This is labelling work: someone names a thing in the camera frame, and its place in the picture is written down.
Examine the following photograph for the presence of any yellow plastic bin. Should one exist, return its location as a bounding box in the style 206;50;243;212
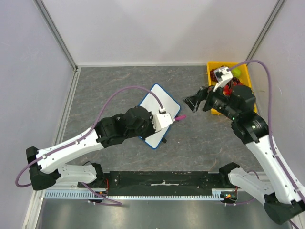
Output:
206;61;258;116

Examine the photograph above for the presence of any right aluminium frame post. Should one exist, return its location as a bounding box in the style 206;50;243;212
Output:
246;0;287;61

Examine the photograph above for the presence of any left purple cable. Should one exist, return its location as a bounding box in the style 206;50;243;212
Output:
15;85;165;206

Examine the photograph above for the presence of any magenta marker cap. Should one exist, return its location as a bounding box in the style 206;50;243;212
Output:
174;115;186;121

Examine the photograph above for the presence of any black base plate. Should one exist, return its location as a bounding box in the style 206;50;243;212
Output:
88;171;235;196

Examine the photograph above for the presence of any aluminium frame post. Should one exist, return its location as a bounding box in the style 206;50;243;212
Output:
33;0;78;71
246;0;287;61

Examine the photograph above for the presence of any light green apple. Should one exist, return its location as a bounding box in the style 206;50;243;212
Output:
231;67;242;78

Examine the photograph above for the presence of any red cherry cluster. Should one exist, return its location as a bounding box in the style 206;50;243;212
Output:
223;77;243;96

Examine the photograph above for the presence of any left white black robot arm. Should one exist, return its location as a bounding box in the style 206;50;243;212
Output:
26;106;155;190

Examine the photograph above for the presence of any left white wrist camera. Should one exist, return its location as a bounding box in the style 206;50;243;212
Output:
152;108;173;133

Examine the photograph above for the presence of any slotted cable duct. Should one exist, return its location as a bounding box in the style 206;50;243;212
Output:
44;190;223;201

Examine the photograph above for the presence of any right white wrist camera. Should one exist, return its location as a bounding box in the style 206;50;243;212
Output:
213;67;233;92

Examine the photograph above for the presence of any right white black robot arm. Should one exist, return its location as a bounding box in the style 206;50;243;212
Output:
183;85;305;225

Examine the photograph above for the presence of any blue framed whiteboard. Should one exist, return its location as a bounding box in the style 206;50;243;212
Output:
139;83;181;149

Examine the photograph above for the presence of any dark red grape bunch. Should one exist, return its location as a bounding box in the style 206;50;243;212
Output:
210;69;218;82

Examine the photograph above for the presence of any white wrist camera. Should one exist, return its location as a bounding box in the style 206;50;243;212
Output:
213;67;233;92
152;108;173;133

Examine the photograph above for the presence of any left aluminium frame post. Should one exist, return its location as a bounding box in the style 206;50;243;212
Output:
33;0;78;71

